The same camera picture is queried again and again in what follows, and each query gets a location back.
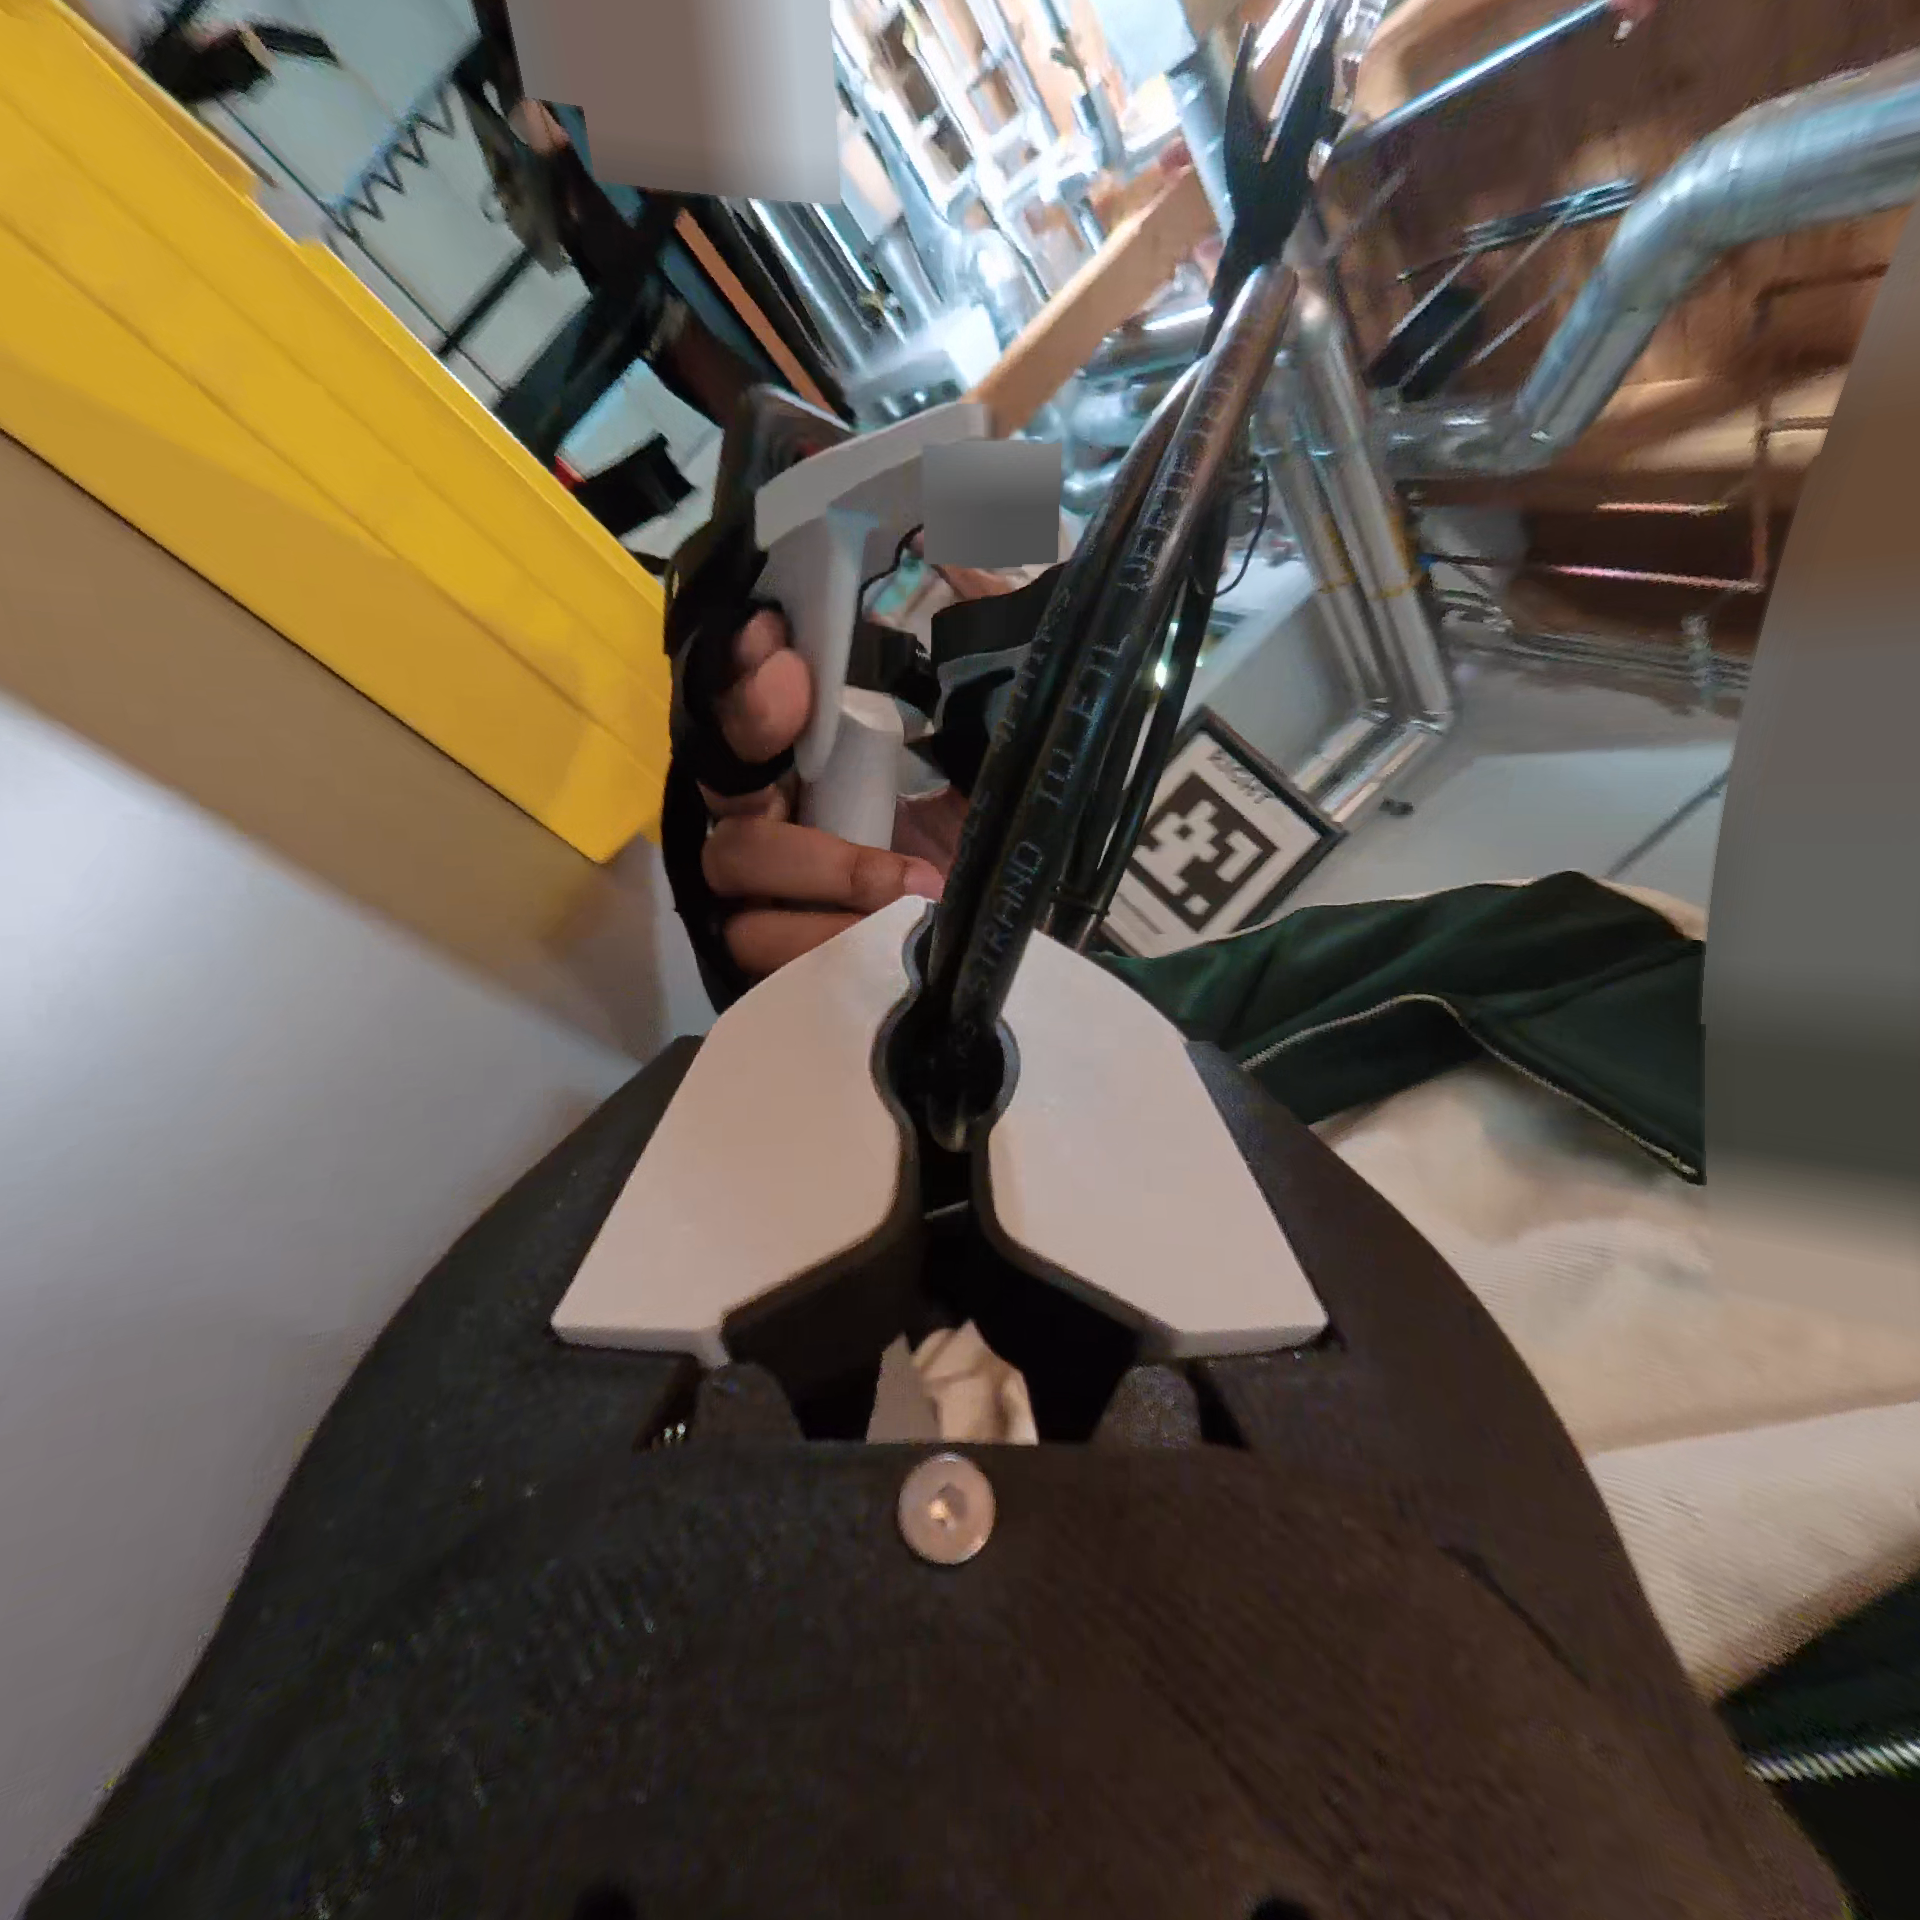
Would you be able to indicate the white trousers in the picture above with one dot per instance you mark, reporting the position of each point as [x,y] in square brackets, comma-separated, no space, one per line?
[1576,1350]

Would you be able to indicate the dark green zip jacket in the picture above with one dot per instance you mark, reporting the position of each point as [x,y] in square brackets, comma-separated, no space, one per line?
[1424,991]

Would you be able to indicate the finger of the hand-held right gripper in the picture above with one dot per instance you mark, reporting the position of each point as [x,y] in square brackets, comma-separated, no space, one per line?
[854,475]

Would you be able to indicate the silver ventilation ducts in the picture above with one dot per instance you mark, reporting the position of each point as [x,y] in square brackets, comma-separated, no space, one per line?
[1651,254]

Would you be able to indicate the framed marker sign on stand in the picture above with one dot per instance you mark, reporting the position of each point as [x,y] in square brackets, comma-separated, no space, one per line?
[1229,848]

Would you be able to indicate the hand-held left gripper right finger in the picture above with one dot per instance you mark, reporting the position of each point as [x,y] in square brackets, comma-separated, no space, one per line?
[1155,1200]

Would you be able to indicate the person's right hand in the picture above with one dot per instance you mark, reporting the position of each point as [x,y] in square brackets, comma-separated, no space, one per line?
[810,879]

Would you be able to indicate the yellow plastic bin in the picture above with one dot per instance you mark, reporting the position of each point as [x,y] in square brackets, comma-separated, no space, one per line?
[299,452]

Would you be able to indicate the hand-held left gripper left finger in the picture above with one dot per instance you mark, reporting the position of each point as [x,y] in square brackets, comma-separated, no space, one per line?
[734,1200]

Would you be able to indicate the black tilting work table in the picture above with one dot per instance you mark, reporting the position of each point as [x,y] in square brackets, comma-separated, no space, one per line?
[704,300]

